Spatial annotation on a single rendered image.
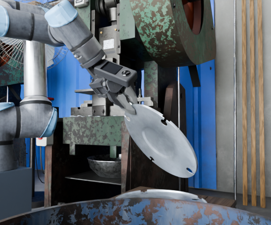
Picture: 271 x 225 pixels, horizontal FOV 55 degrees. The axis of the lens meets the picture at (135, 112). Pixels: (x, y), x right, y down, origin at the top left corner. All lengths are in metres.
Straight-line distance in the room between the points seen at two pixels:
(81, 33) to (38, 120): 0.42
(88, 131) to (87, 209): 0.94
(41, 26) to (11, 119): 0.36
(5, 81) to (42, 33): 1.88
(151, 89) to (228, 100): 1.03
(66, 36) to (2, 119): 0.41
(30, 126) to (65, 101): 2.36
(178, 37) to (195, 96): 1.35
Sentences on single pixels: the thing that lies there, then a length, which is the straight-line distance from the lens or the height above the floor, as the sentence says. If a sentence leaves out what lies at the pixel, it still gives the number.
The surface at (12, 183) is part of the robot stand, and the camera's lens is 0.99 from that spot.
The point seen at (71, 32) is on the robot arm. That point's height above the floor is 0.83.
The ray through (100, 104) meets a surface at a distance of 1.40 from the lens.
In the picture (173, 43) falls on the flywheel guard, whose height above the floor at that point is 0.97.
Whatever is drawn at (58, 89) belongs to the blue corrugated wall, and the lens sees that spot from 3.45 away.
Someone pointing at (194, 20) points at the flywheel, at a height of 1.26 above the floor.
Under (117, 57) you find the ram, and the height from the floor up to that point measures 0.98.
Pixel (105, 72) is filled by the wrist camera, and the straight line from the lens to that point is 0.69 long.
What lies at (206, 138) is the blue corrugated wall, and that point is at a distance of 2.50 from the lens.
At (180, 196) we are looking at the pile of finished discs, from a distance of 0.94.
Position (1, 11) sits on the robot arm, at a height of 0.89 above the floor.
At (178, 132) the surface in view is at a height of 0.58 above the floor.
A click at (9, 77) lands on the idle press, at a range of 2.67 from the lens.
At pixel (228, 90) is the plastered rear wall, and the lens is 2.51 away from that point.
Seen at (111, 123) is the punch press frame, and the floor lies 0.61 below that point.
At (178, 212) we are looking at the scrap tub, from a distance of 0.46.
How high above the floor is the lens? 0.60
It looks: 3 degrees up
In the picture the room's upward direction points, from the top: straight up
